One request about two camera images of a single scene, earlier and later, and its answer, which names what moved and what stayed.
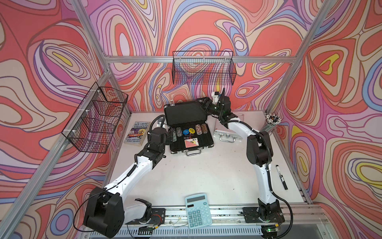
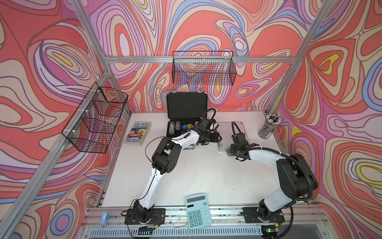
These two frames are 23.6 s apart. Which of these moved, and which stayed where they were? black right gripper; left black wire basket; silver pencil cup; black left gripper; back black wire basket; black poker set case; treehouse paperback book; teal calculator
Moved: black right gripper; black left gripper; black poker set case
Stayed: silver pencil cup; treehouse paperback book; teal calculator; back black wire basket; left black wire basket
